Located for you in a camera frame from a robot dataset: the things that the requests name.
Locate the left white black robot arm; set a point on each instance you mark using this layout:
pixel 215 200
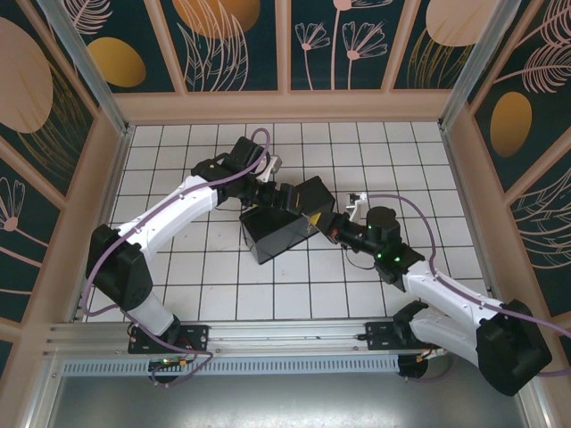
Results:
pixel 178 205

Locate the aluminium frame bar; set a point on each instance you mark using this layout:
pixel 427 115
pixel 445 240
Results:
pixel 535 405
pixel 42 397

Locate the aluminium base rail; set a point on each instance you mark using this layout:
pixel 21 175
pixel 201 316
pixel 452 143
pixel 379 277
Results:
pixel 285 334

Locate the aluminium corner post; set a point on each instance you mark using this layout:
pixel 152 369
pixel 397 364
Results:
pixel 482 67
pixel 89 67

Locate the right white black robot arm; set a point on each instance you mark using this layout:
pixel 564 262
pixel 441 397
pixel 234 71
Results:
pixel 446 294

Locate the grey metal sheet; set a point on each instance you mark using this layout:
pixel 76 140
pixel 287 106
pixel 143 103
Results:
pixel 285 401

